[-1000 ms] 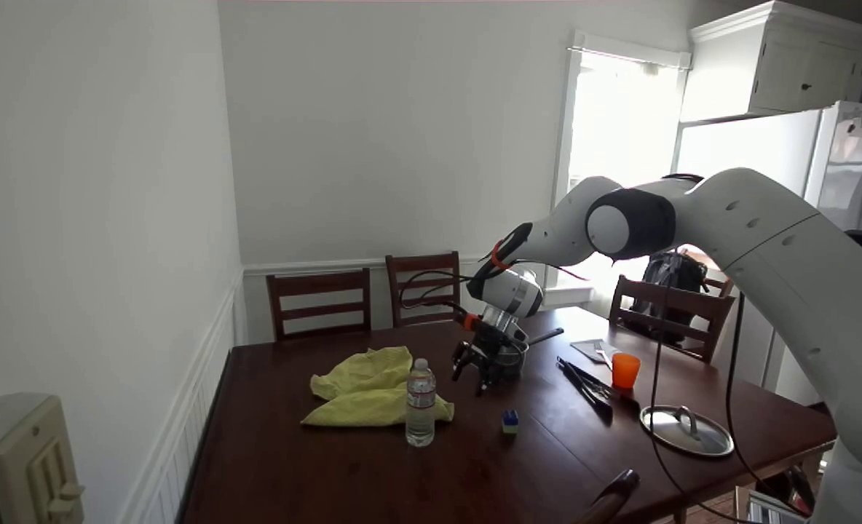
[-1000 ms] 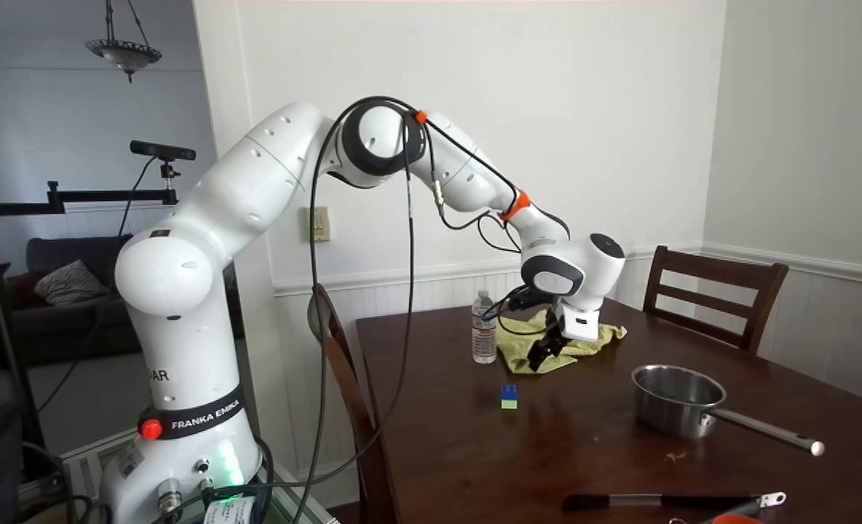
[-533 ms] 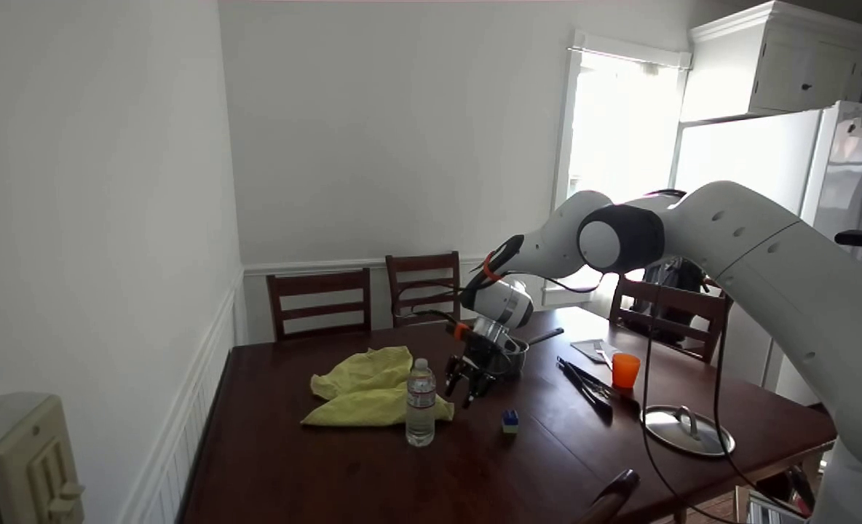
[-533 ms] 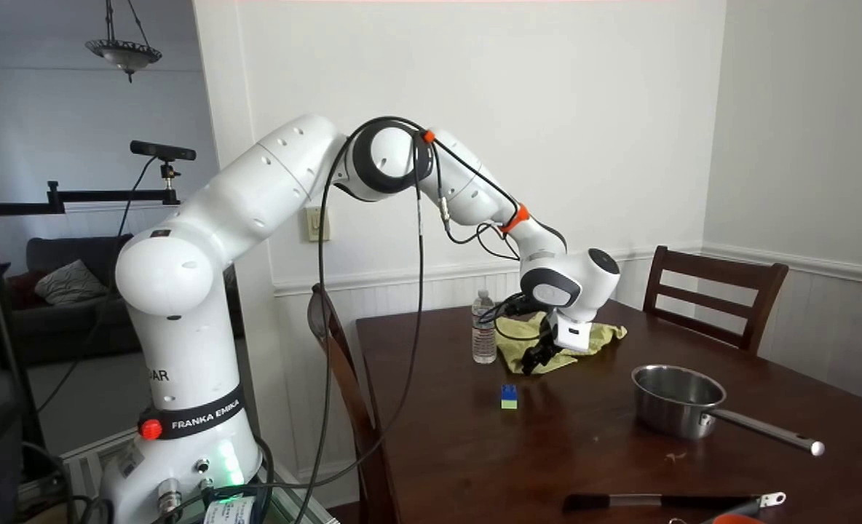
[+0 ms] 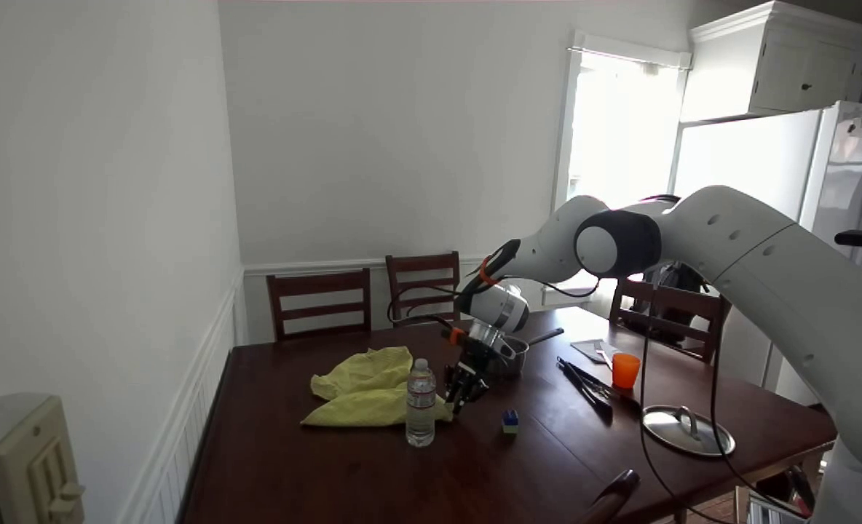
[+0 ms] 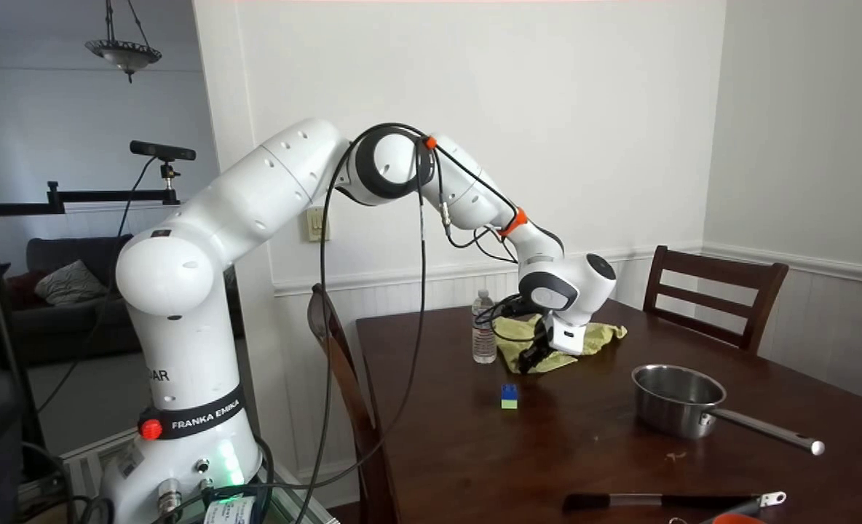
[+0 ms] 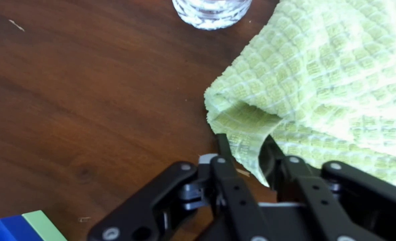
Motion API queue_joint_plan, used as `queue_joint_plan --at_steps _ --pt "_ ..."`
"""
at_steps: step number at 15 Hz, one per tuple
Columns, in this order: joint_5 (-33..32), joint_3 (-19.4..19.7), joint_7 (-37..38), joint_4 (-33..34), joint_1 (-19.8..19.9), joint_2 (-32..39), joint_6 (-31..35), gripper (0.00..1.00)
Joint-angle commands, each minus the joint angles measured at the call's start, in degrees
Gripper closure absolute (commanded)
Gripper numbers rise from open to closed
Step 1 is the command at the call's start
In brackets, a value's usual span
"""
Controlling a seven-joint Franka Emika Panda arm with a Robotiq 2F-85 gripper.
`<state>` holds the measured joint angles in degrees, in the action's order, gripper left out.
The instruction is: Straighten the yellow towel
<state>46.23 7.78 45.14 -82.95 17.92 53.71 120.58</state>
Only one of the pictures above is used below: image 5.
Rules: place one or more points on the orange plastic cup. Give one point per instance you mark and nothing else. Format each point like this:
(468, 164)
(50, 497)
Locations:
(625, 375)

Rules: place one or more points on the cream wall switch plate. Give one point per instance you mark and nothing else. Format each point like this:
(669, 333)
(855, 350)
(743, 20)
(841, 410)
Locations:
(34, 468)

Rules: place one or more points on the steel pot lid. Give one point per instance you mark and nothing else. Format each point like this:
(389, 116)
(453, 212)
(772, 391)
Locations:
(689, 436)

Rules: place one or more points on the white wall cabinet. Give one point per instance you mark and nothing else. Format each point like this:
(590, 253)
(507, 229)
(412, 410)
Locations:
(791, 59)

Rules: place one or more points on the bright window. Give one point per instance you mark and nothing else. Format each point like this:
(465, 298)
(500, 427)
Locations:
(622, 126)

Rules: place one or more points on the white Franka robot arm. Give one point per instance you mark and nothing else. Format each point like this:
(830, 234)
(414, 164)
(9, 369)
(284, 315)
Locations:
(760, 263)

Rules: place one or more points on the small blue green block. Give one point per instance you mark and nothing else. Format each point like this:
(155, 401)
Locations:
(510, 420)

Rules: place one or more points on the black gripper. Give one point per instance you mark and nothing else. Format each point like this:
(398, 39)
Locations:
(479, 353)

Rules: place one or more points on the white paper card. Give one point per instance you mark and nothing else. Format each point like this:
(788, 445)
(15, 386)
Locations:
(592, 350)

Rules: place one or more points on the yellow towel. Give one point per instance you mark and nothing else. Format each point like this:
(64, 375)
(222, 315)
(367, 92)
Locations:
(363, 388)

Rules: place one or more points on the clear plastic water bottle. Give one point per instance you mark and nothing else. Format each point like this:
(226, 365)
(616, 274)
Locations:
(421, 410)

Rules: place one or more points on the dark wooden chair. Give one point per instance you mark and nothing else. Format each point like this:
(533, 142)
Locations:
(669, 308)
(421, 263)
(319, 285)

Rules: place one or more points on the white refrigerator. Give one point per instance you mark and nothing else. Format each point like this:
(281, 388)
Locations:
(742, 155)

